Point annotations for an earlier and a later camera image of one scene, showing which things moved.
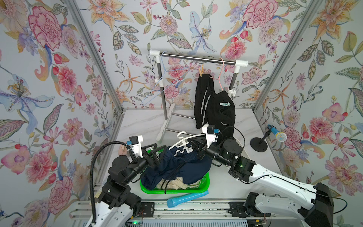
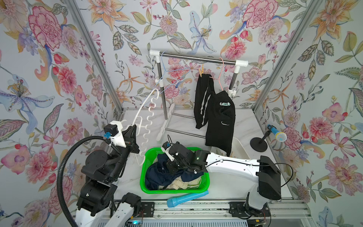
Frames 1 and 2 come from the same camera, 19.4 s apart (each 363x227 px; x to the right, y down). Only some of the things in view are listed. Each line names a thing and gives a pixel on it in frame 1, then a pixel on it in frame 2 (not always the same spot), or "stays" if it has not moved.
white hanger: (187, 149) -> (148, 122)
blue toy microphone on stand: (259, 145) stays
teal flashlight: (172, 201) stays
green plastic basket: (204, 185) stays
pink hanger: (218, 79) stays
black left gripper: (153, 161) -> (131, 144)
